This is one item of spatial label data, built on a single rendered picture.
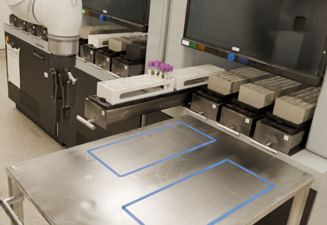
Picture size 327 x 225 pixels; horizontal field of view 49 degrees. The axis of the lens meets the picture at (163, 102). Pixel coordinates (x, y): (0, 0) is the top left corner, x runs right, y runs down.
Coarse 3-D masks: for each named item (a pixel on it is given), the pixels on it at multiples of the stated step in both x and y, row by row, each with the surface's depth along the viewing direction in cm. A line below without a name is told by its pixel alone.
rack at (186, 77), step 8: (208, 64) 167; (176, 72) 150; (184, 72) 150; (192, 72) 152; (200, 72) 153; (208, 72) 155; (216, 72) 157; (176, 80) 143; (184, 80) 144; (192, 80) 160; (200, 80) 160; (176, 88) 144
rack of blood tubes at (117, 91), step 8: (112, 80) 131; (120, 80) 133; (128, 80) 133; (136, 80) 134; (144, 80) 135; (152, 80) 137; (160, 80) 137; (168, 80) 138; (104, 88) 124; (112, 88) 123; (120, 88) 125; (128, 88) 125; (136, 88) 128; (144, 88) 138; (152, 88) 138; (160, 88) 139; (168, 88) 139; (104, 96) 125; (112, 96) 122; (120, 96) 133; (128, 96) 134; (136, 96) 129; (144, 96) 132; (112, 104) 123
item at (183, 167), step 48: (96, 144) 95; (144, 144) 97; (192, 144) 100; (240, 144) 103; (48, 192) 74; (96, 192) 76; (144, 192) 77; (192, 192) 79; (240, 192) 81; (288, 192) 83
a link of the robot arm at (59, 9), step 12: (36, 0) 104; (48, 0) 100; (60, 0) 99; (72, 0) 100; (36, 12) 104; (48, 12) 100; (60, 12) 99; (72, 12) 101; (48, 24) 102; (60, 24) 101; (72, 24) 102; (60, 36) 103; (72, 36) 104
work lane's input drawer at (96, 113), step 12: (96, 96) 128; (156, 96) 135; (168, 96) 139; (180, 96) 143; (96, 108) 124; (108, 108) 121; (120, 108) 123; (132, 108) 127; (144, 108) 131; (156, 108) 136; (84, 120) 123; (96, 120) 125; (108, 120) 121; (120, 120) 125
